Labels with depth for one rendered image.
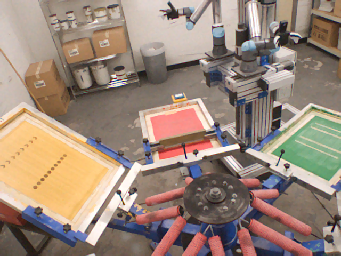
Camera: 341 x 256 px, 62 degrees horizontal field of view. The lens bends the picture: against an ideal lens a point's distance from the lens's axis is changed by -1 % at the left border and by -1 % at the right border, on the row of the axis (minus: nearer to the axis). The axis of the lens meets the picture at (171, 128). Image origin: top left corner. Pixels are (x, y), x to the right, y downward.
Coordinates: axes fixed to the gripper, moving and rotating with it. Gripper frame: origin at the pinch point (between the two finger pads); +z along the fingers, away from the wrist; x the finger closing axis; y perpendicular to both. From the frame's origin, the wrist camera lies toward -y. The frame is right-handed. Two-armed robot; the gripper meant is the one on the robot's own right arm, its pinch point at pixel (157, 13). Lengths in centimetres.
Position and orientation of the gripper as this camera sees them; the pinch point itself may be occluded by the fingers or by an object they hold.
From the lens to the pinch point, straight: 298.2
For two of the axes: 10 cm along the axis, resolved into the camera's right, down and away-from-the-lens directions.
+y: 1.5, 7.3, 6.7
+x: 0.5, -6.8, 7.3
